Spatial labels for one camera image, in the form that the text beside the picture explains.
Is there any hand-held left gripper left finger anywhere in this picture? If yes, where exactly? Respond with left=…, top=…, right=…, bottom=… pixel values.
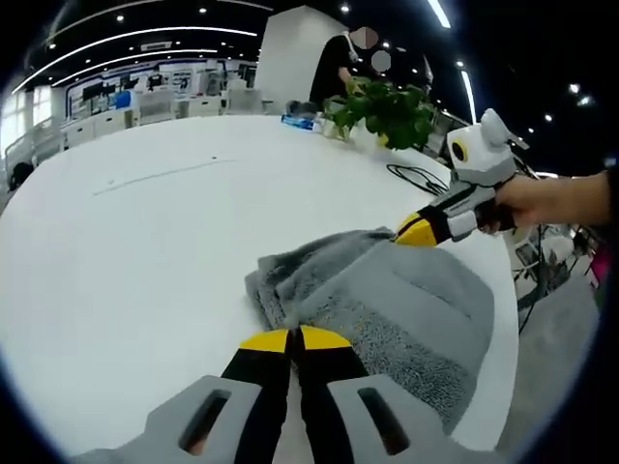
left=143, top=329, right=294, bottom=464

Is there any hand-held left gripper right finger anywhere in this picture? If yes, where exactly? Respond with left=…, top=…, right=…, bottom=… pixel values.
left=294, top=324, right=466, bottom=464

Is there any grey towel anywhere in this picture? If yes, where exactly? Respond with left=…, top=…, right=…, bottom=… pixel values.
left=244, top=226, right=495, bottom=436

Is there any person's right hand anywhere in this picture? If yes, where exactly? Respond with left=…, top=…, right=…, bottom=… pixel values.
left=476, top=173, right=548, bottom=237

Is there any green potted plant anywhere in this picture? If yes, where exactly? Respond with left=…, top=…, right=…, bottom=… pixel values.
left=321, top=79, right=437, bottom=152

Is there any blue tissue pack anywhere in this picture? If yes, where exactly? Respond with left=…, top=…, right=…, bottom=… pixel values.
left=281, top=113, right=321, bottom=133

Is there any white table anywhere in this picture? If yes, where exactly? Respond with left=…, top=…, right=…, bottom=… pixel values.
left=0, top=114, right=521, bottom=460

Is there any black bag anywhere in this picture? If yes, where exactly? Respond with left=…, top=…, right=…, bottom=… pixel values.
left=9, top=162, right=33, bottom=189

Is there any black coiled cable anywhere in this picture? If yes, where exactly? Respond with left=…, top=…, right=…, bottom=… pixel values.
left=386, top=163, right=452, bottom=195

